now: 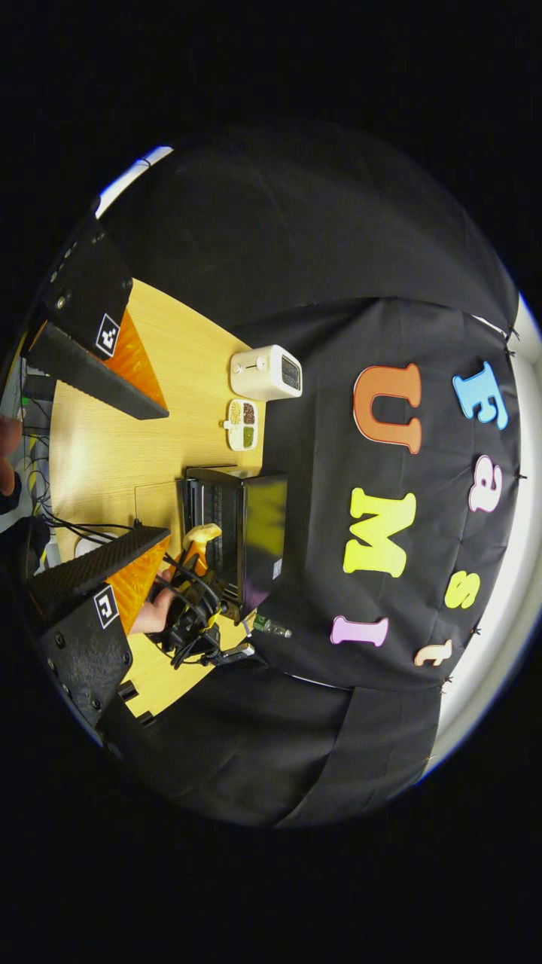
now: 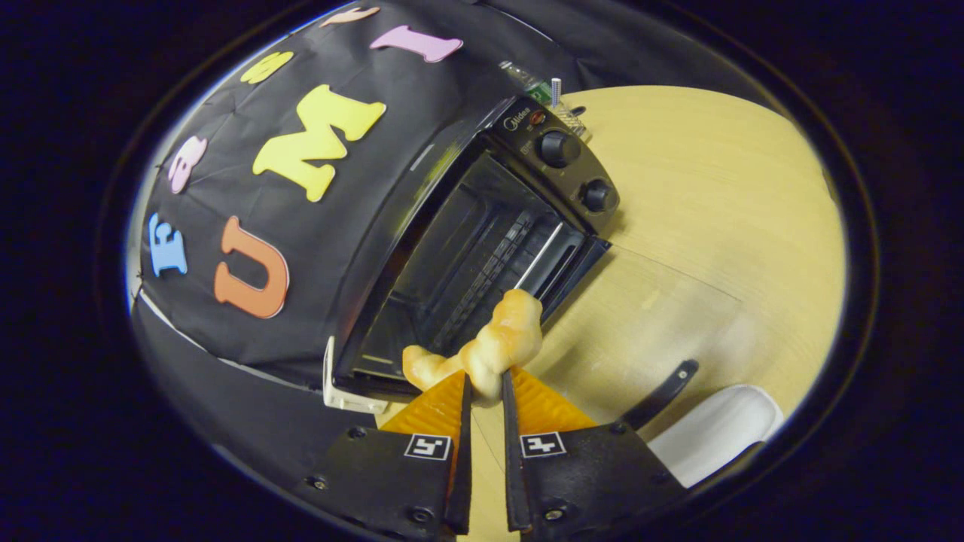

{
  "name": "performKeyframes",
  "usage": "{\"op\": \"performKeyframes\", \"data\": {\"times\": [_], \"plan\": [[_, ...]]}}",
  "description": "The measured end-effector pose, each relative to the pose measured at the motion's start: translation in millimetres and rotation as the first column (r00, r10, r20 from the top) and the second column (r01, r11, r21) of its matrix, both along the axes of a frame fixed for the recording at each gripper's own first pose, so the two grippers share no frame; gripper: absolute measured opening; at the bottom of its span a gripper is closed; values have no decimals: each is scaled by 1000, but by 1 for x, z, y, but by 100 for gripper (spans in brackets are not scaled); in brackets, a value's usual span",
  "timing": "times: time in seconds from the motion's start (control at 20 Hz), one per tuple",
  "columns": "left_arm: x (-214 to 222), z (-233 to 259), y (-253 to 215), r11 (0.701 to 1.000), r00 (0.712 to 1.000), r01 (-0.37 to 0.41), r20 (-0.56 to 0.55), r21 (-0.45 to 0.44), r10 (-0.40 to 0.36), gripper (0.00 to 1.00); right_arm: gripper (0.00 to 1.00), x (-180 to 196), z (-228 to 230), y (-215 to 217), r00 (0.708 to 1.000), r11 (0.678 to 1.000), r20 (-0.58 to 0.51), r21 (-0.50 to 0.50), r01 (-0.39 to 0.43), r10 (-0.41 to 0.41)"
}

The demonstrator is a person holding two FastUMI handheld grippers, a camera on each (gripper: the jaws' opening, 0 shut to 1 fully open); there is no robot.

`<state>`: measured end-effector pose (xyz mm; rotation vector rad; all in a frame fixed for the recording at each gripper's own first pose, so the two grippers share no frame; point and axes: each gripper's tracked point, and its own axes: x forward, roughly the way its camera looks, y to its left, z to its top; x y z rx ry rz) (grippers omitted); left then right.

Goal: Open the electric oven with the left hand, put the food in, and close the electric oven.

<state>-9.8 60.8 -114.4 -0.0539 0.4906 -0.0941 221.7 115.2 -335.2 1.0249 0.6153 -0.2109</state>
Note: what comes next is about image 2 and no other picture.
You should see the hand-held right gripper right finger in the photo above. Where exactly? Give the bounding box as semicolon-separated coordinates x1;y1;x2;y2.
501;367;686;539

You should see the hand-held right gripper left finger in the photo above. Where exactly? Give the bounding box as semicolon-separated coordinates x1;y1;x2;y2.
305;369;474;539

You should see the golden bread roll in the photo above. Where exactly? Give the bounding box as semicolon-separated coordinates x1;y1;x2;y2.
402;288;545;403

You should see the black electric oven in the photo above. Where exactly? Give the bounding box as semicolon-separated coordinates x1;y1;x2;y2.
331;94;743;431

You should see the metal oven rack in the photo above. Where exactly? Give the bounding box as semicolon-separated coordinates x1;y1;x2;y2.
429;211;566;355

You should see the black backdrop cloth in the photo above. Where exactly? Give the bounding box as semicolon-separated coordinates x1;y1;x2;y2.
128;0;754;490

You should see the clear plastic water bottle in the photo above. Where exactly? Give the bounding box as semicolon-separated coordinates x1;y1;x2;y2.
499;60;554;102

